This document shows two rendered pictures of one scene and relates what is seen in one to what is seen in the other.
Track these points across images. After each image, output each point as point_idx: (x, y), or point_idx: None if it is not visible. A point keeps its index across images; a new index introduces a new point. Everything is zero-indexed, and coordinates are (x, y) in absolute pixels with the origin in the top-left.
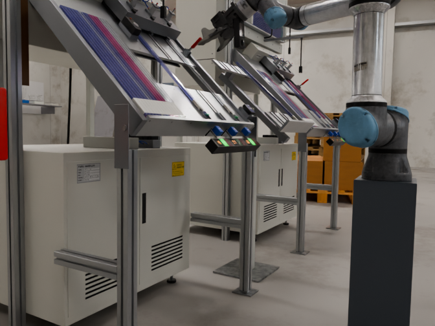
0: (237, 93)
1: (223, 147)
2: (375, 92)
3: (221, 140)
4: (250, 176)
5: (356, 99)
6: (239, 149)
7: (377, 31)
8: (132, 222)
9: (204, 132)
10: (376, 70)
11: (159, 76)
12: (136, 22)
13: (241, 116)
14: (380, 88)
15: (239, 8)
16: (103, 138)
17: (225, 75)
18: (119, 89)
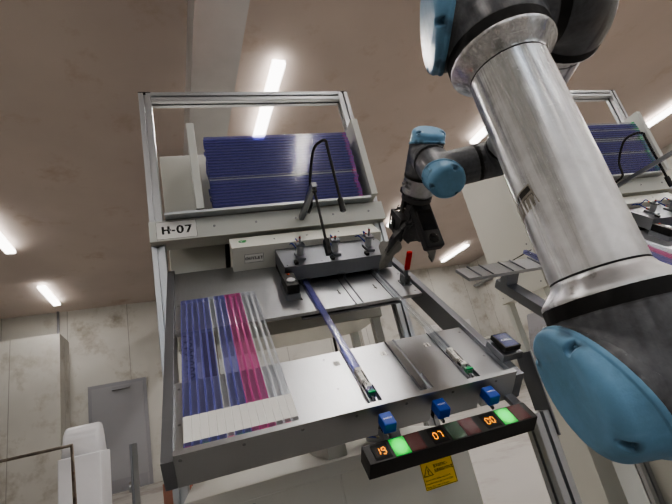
0: (526, 304)
1: (391, 459)
2: (599, 259)
3: (392, 441)
4: (558, 484)
5: (548, 303)
6: (462, 445)
7: (520, 95)
8: None
9: (367, 429)
10: (568, 194)
11: (405, 318)
12: (307, 273)
13: (494, 358)
14: (619, 236)
15: (403, 192)
16: None
17: (501, 281)
18: (162, 410)
